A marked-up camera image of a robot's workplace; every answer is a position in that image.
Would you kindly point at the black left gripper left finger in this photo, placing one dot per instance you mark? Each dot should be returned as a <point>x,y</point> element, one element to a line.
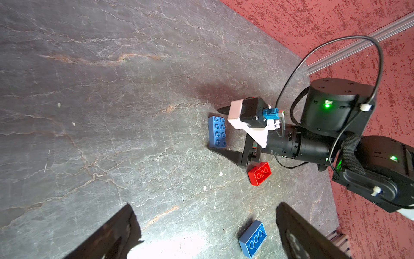
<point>113,240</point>

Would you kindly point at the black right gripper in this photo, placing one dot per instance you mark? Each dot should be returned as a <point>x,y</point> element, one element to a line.
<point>297,143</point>

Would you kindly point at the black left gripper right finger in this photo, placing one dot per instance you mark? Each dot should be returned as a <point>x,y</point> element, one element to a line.
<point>300,240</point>

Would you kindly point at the blue lego brick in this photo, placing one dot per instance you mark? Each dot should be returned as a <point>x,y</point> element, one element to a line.
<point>217,135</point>
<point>252,239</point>

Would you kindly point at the red lego brick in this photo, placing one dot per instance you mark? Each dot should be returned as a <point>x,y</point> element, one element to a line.
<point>259,174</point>

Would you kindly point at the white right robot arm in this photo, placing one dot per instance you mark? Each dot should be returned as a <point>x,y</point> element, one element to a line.
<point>328,134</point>

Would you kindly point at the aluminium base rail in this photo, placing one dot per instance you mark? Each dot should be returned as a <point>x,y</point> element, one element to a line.
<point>340,240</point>

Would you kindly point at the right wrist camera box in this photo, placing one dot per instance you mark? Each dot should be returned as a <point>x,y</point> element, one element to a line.
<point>247,115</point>

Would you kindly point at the aluminium corner post right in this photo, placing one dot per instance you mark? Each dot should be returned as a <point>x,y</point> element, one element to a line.
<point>379,35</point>

